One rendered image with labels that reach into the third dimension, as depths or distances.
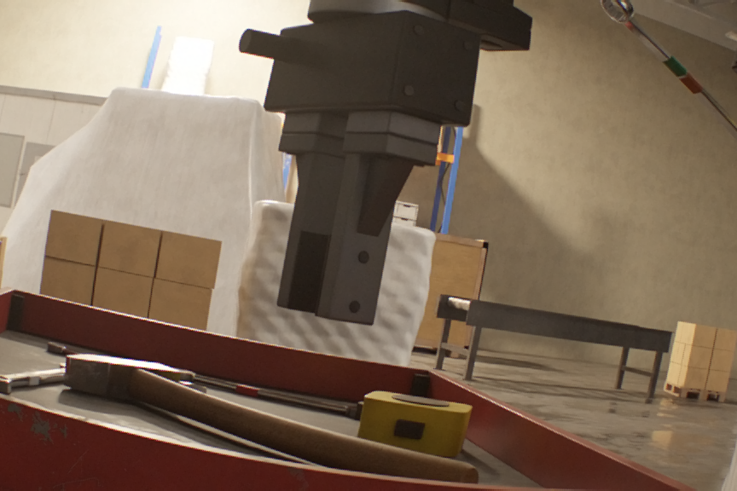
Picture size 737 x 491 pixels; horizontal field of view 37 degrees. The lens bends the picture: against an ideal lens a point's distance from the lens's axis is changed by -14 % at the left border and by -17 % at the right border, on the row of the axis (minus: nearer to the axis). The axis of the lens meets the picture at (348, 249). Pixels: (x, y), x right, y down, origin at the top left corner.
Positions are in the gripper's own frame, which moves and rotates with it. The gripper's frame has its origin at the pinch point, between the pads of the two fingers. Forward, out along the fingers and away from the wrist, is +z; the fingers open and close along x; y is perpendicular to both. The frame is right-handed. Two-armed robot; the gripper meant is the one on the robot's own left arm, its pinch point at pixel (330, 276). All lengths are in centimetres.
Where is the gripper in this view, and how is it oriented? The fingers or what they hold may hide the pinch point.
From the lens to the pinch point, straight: 64.7
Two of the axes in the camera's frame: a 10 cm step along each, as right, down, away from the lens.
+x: 5.1, 0.8, -8.6
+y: -8.4, -1.6, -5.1
